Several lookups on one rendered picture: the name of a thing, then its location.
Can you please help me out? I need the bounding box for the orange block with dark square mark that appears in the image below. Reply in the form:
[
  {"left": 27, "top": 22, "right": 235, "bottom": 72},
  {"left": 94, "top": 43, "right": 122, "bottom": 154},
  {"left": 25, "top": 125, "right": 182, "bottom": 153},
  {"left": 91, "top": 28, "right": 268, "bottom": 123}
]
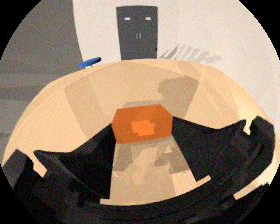
[{"left": 111, "top": 104, "right": 172, "bottom": 144}]

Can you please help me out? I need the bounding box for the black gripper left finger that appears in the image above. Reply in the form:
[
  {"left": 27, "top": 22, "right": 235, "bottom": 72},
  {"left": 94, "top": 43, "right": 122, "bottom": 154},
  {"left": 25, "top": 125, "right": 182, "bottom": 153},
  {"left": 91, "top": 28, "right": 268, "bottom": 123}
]
[{"left": 32, "top": 123, "right": 116, "bottom": 200}]

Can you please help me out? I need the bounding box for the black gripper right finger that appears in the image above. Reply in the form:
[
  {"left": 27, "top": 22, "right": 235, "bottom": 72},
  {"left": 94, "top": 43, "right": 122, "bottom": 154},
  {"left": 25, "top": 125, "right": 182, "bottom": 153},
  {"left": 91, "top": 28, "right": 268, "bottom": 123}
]
[{"left": 171, "top": 116, "right": 246, "bottom": 181}]

